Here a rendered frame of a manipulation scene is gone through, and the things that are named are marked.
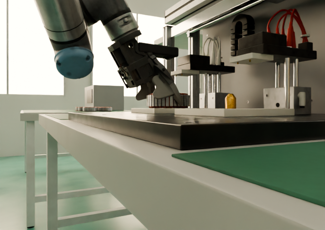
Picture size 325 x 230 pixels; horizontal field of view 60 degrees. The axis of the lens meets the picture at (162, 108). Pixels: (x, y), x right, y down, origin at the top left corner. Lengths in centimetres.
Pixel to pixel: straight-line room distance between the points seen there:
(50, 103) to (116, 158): 488
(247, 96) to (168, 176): 70
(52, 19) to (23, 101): 460
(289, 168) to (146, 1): 582
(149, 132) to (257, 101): 57
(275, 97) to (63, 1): 44
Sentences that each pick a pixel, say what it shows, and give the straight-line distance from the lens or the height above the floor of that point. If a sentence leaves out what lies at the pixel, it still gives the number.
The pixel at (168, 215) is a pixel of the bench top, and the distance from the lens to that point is 18.
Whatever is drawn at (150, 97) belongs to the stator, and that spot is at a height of 81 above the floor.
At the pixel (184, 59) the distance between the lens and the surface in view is 76.
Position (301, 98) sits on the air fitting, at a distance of 59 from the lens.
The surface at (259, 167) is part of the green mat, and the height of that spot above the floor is 75.
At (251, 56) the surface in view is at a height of 87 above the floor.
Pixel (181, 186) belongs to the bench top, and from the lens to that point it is 16.
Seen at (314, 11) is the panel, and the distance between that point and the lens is 75.
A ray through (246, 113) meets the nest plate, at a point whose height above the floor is 77.
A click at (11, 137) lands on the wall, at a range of 515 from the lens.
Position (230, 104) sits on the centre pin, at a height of 79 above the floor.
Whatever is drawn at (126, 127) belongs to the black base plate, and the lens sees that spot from 36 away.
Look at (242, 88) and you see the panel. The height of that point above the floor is 84.
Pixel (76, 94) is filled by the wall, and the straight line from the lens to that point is 520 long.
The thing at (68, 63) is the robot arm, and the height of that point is 87.
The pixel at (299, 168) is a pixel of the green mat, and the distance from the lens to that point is 18.
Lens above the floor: 78
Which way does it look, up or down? level
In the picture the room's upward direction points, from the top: straight up
